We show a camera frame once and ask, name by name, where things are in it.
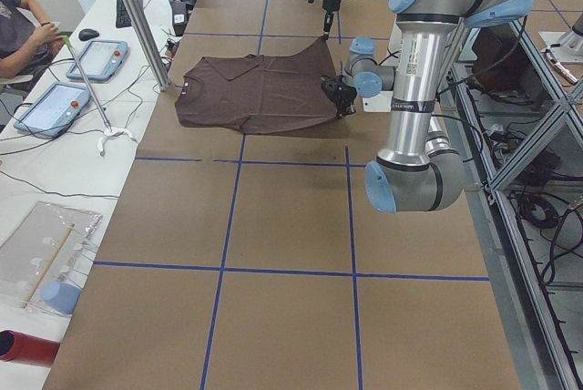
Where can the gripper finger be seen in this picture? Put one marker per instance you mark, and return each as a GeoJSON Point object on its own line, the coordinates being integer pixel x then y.
{"type": "Point", "coordinates": [327, 24]}

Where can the dark brown t-shirt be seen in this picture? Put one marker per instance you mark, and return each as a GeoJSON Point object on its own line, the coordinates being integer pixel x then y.
{"type": "Point", "coordinates": [257, 94]}

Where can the far blue teach pendant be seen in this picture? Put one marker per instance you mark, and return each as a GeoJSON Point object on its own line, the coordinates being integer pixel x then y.
{"type": "Point", "coordinates": [101, 59]}

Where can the blue teach pendant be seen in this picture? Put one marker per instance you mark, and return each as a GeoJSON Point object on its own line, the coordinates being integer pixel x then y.
{"type": "Point", "coordinates": [54, 111]}
{"type": "Point", "coordinates": [101, 59]}

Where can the metal reacher grabber tool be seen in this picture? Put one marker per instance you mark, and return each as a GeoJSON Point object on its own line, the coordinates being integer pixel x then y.
{"type": "Point", "coordinates": [109, 131]}

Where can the black computer mouse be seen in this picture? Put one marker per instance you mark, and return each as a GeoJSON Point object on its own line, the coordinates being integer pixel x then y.
{"type": "Point", "coordinates": [87, 34]}

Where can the near blue teach pendant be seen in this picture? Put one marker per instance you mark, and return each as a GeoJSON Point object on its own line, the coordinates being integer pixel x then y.
{"type": "Point", "coordinates": [54, 111]}

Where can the seated person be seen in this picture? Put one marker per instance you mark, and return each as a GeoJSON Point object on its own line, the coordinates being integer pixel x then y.
{"type": "Point", "coordinates": [30, 40]}

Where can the grey cardboard sheet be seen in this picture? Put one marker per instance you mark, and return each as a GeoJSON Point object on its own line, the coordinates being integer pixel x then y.
{"type": "Point", "coordinates": [32, 238]}

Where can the clear acrylic rack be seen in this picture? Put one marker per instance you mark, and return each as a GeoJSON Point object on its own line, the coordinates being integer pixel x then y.
{"type": "Point", "coordinates": [72, 265]}

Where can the blue plastic cup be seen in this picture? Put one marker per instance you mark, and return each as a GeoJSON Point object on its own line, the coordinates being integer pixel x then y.
{"type": "Point", "coordinates": [61, 296]}

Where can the wooden dowel stick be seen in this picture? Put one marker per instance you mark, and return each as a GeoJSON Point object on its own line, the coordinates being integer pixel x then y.
{"type": "Point", "coordinates": [47, 265]}

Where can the red cylinder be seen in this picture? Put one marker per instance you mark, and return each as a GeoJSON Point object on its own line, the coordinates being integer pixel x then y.
{"type": "Point", "coordinates": [27, 349]}

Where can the aluminium frame rail structure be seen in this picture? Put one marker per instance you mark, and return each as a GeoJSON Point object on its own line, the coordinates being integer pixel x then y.
{"type": "Point", "coordinates": [520, 124]}

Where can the aluminium frame post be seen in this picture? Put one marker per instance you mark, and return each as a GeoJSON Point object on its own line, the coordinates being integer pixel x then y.
{"type": "Point", "coordinates": [147, 42]}

